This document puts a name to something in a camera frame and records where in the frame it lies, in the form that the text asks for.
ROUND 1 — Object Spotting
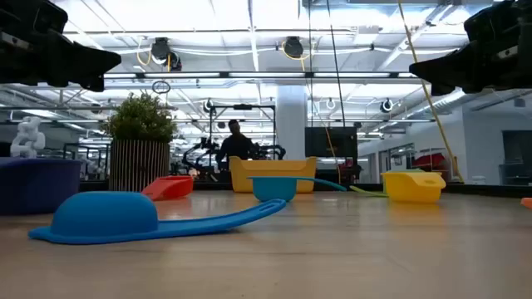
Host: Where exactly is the red container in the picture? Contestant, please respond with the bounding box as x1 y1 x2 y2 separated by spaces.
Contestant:
411 152 448 169

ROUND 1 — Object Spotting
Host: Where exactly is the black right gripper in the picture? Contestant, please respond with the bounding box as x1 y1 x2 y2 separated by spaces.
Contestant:
409 0 532 97

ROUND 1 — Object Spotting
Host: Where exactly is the yellow hanging cable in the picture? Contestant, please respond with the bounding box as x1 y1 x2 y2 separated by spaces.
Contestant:
397 0 466 184

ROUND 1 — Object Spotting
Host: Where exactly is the red measuring cup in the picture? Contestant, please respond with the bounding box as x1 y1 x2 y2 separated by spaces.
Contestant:
140 174 195 202

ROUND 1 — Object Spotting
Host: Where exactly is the green measuring cup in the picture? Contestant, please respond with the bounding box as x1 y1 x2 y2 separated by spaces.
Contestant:
349 168 426 199

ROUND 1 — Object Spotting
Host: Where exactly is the white robot figure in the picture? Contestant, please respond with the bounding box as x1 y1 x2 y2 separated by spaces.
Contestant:
9 115 47 159

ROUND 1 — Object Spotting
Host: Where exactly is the dark blue measuring cup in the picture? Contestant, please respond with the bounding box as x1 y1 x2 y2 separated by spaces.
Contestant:
0 156 83 216

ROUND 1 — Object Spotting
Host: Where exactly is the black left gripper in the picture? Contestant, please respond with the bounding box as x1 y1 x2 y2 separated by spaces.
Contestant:
0 0 122 92

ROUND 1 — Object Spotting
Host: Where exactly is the black hanging cable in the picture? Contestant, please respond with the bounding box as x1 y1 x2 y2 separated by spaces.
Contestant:
326 0 347 128

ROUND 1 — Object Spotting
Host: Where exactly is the light blue measuring cup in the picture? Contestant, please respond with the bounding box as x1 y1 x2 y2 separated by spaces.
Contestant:
248 175 347 203

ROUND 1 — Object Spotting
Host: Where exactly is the large yellow measuring cup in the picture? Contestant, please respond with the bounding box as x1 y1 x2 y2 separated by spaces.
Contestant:
229 155 318 194

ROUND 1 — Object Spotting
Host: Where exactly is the person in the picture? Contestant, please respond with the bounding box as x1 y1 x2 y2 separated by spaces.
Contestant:
214 119 255 170

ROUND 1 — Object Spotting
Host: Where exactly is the black metal gantry frame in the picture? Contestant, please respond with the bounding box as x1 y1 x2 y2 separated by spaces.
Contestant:
209 103 277 161

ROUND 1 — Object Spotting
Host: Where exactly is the green plant in striped pot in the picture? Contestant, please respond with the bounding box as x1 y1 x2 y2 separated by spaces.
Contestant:
99 91 179 193

